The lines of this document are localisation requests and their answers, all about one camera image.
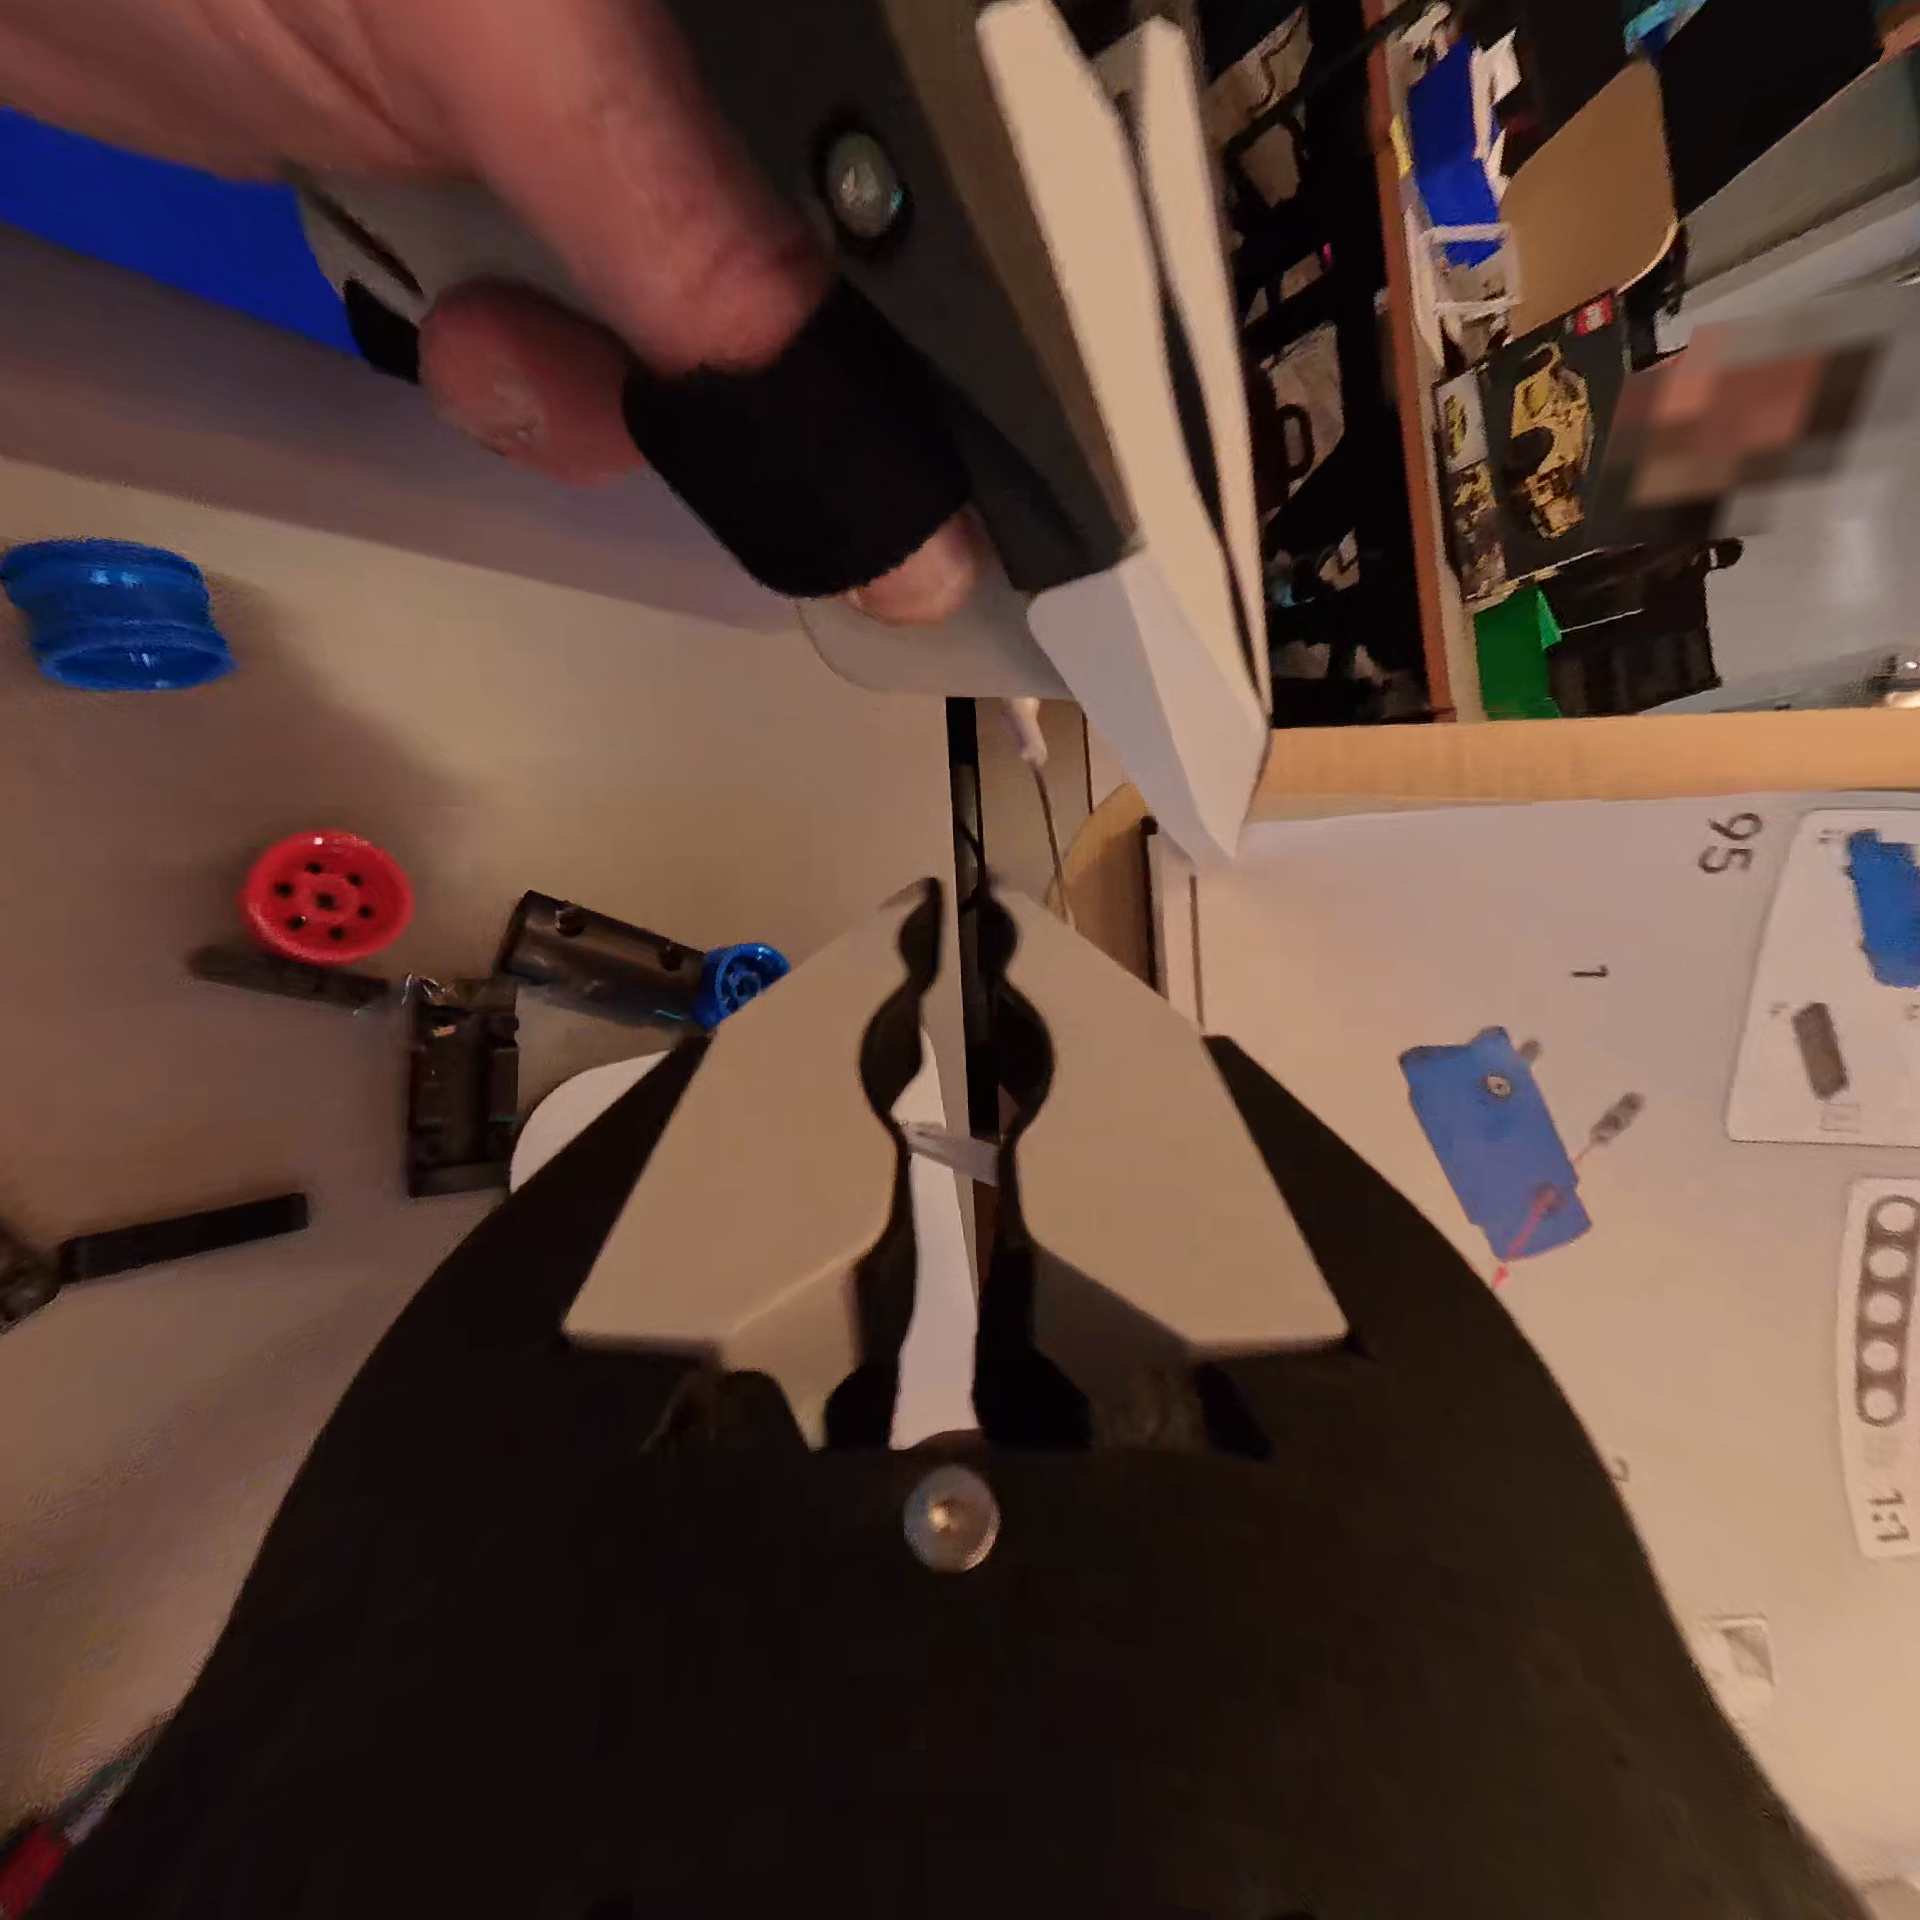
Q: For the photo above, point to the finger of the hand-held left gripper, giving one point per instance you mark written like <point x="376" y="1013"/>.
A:
<point x="1186" y="181"/>
<point x="1154" y="674"/>

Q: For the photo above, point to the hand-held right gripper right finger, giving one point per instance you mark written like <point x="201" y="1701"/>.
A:
<point x="1171" y="1199"/>

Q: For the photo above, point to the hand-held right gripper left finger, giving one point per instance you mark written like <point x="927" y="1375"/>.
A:
<point x="734" y="1199"/>

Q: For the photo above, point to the instruction booklet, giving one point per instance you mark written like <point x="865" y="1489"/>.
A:
<point x="1649" y="1351"/>

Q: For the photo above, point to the grey desk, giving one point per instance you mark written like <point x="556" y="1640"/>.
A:
<point x="302" y="1426"/>

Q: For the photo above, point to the person's left hand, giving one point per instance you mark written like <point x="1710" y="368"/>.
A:
<point x="452" y="118"/>

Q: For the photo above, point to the blue wheel rim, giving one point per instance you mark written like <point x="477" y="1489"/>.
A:
<point x="743" y="973"/>
<point x="118" y="615"/>

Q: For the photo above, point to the black beam with holes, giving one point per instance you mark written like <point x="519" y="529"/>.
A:
<point x="599" y="961"/>

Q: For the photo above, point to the white book stand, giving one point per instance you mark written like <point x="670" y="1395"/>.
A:
<point x="1499" y="759"/>

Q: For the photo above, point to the green storage bin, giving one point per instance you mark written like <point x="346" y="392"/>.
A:
<point x="1515" y="654"/>

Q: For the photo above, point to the toy box with yellow vehicle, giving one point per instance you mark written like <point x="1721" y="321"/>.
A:
<point x="1545" y="436"/>

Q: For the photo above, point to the flat black beam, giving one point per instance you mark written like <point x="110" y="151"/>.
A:
<point x="286" y="973"/>

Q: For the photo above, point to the red wheel rim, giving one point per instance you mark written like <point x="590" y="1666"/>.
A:
<point x="325" y="895"/>

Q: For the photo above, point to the short black beam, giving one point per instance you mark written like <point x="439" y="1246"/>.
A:
<point x="181" y="1231"/>

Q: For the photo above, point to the blue storage bin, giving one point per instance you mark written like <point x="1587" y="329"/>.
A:
<point x="118" y="211"/>

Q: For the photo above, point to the black frame piece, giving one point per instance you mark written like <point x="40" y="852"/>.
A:
<point x="463" y="1090"/>

